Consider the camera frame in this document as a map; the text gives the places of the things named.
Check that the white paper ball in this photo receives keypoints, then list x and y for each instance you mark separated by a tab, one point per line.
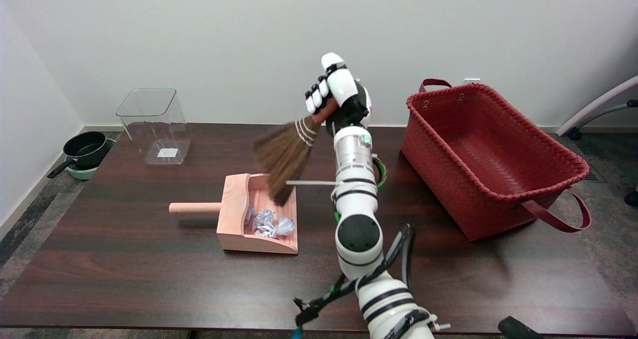
249	214
285	226
265	216
264	231

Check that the brown straw hand broom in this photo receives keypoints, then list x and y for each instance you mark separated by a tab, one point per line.
286	154

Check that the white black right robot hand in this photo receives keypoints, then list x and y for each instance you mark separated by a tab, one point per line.
344	87

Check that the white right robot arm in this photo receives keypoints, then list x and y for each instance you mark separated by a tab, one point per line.
354	154

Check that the black saucepan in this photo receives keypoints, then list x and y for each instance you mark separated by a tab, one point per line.
87	149

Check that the clear plastic container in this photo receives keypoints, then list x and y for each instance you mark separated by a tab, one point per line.
154	129

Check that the white zip tie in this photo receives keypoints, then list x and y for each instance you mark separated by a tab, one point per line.
314	182

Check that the wooden dustpan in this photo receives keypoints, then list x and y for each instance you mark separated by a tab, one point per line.
234	214

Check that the green pot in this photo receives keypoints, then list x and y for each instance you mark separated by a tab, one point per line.
82	173

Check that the red woven basket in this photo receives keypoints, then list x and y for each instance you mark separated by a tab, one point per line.
498	144

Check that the black cylindrical object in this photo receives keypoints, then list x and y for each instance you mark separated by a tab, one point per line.
516	329

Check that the office chair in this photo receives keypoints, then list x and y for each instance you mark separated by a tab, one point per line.
598	102

